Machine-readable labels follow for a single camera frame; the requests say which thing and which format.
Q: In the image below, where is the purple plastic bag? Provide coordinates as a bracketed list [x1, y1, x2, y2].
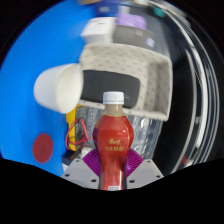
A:
[115, 12, 148, 30]

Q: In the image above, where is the yellow multimeter with red leads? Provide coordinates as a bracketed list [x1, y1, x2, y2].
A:
[65, 104, 92, 153]

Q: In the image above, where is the dark grey box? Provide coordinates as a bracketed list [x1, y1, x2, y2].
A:
[113, 25, 157, 49]

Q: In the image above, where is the dark wall shelf unit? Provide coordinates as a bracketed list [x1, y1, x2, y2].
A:
[146, 0, 221, 174]

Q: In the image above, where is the white cup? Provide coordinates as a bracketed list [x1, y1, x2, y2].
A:
[33, 63, 84, 115]

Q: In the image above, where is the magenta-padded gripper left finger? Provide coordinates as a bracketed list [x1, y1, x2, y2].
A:
[61, 148, 103, 190]

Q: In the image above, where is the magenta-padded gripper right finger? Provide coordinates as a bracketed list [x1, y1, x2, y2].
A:
[125, 148, 165, 190]

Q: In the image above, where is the grey small-parts drawer cabinet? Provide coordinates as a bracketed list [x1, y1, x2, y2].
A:
[78, 103, 104, 134]
[133, 114, 164, 159]

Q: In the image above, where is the beige dotted storage basket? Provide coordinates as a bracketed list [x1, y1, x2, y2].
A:
[78, 43, 174, 122]

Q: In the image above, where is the black flat box white label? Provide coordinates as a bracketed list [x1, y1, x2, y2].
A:
[61, 149, 84, 166]

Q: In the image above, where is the red drink bottle white cap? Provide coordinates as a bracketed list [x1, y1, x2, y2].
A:
[92, 91, 135, 192]

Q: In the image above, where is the teal desk lamp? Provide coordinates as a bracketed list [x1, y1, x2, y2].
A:
[153, 6, 166, 18]

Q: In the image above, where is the black rounded case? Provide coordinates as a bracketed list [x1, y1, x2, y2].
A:
[79, 69, 142, 109]

